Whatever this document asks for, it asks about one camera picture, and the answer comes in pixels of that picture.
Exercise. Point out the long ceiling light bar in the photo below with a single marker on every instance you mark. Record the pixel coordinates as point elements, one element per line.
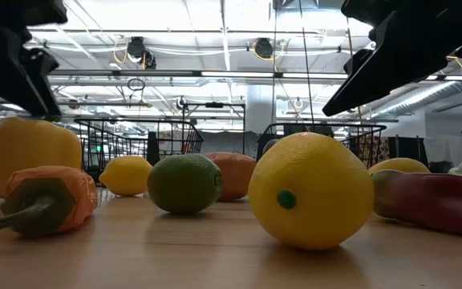
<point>235,74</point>

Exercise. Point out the green lime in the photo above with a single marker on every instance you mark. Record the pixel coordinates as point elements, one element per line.
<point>183,184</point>

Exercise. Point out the white hanging cloth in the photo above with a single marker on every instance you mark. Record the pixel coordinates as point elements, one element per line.
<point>447,148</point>

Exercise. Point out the yellow lemon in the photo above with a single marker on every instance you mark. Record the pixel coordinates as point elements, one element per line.
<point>126,176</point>
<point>315,180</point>
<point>399,165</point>

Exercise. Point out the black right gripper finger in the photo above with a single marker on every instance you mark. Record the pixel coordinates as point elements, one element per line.
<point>395,60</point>
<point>357,60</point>

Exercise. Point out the black metal gantry frame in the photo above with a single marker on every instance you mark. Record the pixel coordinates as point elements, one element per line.
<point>214,104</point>

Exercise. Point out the long red pepper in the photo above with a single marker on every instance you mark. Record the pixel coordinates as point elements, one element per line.
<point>435,200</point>

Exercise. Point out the yellow bell pepper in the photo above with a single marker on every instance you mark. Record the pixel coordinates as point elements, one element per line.
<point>30,148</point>

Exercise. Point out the orange bell pepper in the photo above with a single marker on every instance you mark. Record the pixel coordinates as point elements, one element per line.
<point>237,176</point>

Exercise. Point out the black upright panel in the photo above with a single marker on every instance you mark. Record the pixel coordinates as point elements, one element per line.
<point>407,150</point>

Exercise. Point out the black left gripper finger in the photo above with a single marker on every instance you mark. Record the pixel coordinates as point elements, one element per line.
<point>48,92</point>
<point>2,68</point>

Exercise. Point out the floral patterned cloth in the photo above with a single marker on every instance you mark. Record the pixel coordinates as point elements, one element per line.
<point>381,150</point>

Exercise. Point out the orange pepper with green stem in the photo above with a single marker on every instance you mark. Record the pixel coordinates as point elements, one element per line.
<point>82,192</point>

